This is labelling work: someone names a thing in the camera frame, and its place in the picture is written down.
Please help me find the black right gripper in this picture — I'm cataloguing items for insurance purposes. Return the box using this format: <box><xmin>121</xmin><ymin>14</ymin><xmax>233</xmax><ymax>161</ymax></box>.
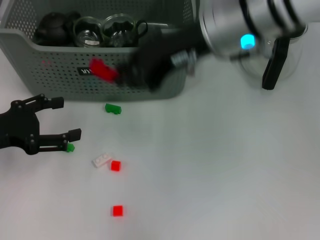
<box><xmin>113</xmin><ymin>26</ymin><xmax>211</xmax><ymax>93</ymax></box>

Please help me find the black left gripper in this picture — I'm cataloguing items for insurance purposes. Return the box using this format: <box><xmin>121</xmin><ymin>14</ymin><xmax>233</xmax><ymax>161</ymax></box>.
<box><xmin>0</xmin><ymin>93</ymin><xmax>83</xmax><ymax>156</ymax></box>

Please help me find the dark red curved brick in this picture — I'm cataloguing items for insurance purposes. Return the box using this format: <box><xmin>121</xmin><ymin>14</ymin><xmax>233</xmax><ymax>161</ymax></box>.
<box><xmin>88</xmin><ymin>57</ymin><xmax>120</xmax><ymax>84</ymax></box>

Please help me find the glass teacup with black sleeve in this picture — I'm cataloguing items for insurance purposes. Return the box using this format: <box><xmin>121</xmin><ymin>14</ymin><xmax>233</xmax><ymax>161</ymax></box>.
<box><xmin>73</xmin><ymin>16</ymin><xmax>104</xmax><ymax>48</ymax></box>
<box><xmin>101</xmin><ymin>13</ymin><xmax>149</xmax><ymax>48</ymax></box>

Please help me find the grey perforated storage bin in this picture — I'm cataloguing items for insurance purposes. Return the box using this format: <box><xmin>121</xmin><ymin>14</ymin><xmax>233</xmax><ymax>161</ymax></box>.
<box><xmin>0</xmin><ymin>0</ymin><xmax>206</xmax><ymax>102</ymax></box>

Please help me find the white two-stud brick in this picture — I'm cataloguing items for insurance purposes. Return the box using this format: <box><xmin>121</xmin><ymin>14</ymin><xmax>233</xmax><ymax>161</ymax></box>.
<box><xmin>91</xmin><ymin>152</ymin><xmax>113</xmax><ymax>169</ymax></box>

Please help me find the right gripper silver metal fitting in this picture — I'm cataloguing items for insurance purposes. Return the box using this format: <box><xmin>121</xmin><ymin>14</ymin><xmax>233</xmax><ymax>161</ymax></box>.
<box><xmin>170</xmin><ymin>48</ymin><xmax>199</xmax><ymax>76</ymax></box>

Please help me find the dark clay teapot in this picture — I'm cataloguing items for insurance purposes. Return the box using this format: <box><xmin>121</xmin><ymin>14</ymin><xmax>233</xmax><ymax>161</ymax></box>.
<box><xmin>33</xmin><ymin>11</ymin><xmax>81</xmax><ymax>47</ymax></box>

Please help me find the glass pitcher with black handle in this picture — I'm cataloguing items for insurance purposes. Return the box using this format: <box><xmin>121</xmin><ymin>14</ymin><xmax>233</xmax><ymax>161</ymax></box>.
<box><xmin>238</xmin><ymin>24</ymin><xmax>309</xmax><ymax>91</ymax></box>

